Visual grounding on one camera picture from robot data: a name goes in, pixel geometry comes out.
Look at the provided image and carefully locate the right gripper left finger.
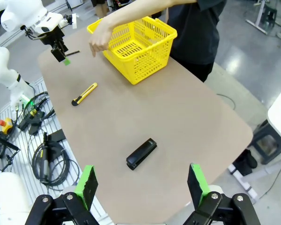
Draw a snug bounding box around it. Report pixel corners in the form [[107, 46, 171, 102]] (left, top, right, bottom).
[[24, 165, 99, 225]]

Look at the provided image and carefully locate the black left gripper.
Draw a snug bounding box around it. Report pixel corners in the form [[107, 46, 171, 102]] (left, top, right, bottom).
[[38, 25, 72, 67]]

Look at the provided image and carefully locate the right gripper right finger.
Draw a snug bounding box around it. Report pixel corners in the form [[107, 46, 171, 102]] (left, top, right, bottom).
[[182, 163, 262, 225]]

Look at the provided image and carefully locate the yellow plastic shopping basket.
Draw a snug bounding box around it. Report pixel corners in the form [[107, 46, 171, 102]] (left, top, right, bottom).
[[87, 15, 178, 85]]

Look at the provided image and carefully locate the person in black T-shirt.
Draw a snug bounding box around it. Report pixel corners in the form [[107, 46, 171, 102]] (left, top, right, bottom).
[[166, 0, 227, 83]]

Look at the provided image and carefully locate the person's left hand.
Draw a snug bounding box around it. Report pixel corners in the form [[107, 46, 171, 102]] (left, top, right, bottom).
[[88, 22, 113, 58]]

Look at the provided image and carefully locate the yellow utility knife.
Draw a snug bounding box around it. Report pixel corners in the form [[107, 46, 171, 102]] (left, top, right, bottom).
[[71, 82, 98, 106]]

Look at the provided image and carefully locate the small black bag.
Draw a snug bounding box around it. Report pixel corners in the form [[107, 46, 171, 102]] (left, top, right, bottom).
[[233, 149, 258, 176]]

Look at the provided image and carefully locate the black flat plate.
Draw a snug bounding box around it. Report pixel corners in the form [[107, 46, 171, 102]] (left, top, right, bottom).
[[48, 130, 67, 143]]

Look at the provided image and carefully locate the black stapler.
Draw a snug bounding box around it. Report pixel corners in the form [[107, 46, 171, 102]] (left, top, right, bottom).
[[126, 137, 158, 171]]

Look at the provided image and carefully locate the black power box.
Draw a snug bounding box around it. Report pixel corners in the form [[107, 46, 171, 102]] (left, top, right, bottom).
[[17, 110, 46, 136]]

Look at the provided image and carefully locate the yellow emergency stop button box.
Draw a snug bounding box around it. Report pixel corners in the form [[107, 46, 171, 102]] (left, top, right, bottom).
[[0, 118, 14, 135]]

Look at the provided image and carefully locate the coiled black cable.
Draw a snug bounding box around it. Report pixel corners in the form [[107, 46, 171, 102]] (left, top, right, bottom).
[[31, 138, 81, 186]]

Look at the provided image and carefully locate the black cable bundle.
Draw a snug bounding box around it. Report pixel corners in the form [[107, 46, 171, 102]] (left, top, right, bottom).
[[15, 91, 56, 122]]

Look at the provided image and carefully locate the thin black floor cable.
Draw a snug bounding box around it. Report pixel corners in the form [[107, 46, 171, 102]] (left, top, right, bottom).
[[216, 93, 237, 111]]

